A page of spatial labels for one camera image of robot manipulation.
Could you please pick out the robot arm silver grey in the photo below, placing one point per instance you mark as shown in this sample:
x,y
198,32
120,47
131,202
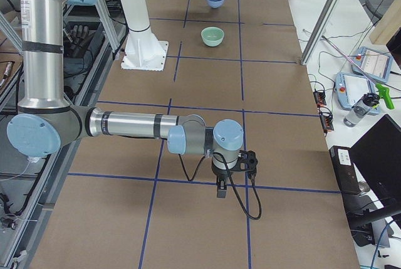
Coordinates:
x,y
46,121

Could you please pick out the far blue teach pendant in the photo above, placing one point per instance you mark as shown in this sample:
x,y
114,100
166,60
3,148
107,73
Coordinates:
x,y
377,64

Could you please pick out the black mini computer box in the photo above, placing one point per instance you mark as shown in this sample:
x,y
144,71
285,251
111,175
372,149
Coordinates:
x,y
344,170

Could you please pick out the wooden plank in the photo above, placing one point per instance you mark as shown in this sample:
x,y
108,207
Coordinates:
x,y
388,26

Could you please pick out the near blue teach pendant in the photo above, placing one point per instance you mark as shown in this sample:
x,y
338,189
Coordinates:
x,y
350,88

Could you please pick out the blue teach pendant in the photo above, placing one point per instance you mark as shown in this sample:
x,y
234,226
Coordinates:
x,y
350,88
377,64

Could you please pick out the aluminium frame post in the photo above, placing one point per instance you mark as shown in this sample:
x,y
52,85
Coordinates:
x,y
317,31

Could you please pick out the grey office chair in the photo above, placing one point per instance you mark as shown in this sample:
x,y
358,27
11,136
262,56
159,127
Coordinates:
x,y
378,7

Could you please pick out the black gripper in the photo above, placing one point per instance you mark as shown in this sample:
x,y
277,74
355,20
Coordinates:
x,y
220,174

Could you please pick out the orange black usb hub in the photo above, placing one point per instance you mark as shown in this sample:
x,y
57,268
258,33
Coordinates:
x,y
320,98

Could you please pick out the black computer monitor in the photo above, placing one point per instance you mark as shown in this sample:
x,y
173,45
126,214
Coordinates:
x,y
377,156

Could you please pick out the green ceramic bowl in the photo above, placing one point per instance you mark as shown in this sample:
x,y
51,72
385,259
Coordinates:
x,y
212,36

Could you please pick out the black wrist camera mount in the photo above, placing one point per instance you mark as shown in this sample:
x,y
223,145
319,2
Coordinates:
x,y
246,163

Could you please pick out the metal reacher grabber tool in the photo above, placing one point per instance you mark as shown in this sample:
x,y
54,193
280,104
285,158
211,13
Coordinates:
x,y
384,92

